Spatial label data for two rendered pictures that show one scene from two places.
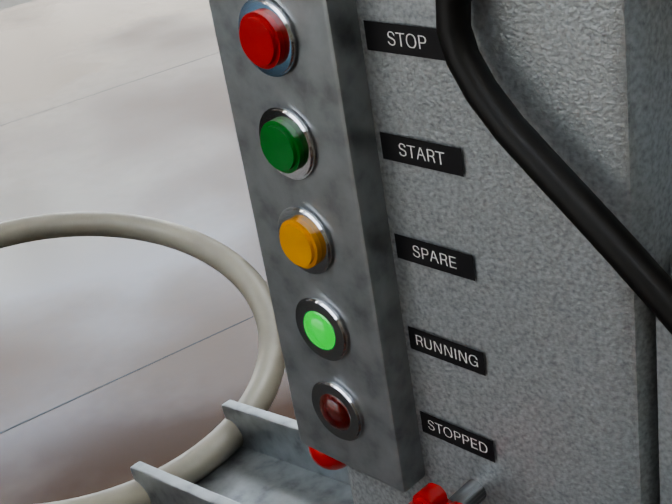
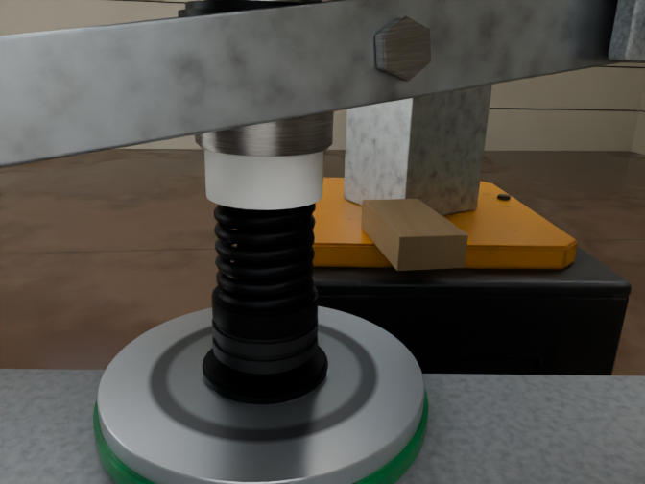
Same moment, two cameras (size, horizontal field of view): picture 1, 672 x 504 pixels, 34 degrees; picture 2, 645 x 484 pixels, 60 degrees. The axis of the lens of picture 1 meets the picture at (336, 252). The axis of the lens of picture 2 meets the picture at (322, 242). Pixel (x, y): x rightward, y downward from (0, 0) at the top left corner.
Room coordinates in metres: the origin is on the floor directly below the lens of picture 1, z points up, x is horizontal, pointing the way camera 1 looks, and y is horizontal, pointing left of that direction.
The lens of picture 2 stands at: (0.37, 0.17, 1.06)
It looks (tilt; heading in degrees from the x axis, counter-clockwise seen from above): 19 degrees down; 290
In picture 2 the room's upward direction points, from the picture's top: 2 degrees clockwise
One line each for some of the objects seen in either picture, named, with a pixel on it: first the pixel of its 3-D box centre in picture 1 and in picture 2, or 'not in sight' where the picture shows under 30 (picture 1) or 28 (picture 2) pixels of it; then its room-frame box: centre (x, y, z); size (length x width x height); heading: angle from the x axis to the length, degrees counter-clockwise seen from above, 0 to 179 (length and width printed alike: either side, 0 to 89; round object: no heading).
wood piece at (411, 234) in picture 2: not in sight; (409, 230); (0.52, -0.65, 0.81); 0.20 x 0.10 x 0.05; 121
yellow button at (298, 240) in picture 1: (302, 241); not in sight; (0.48, 0.01, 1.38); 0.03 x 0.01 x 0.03; 42
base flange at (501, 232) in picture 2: not in sight; (407, 212); (0.58, -0.90, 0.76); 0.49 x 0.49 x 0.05; 23
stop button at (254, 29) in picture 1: (264, 38); not in sight; (0.48, 0.01, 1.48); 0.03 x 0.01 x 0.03; 42
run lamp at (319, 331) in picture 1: (322, 328); not in sight; (0.48, 0.01, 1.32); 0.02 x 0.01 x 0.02; 42
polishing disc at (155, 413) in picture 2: not in sight; (265, 375); (0.51, -0.13, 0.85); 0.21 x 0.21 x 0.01
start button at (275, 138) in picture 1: (284, 144); not in sight; (0.48, 0.01, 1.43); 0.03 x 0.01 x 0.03; 42
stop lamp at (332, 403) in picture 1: (337, 409); not in sight; (0.48, 0.01, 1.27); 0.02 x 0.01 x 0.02; 42
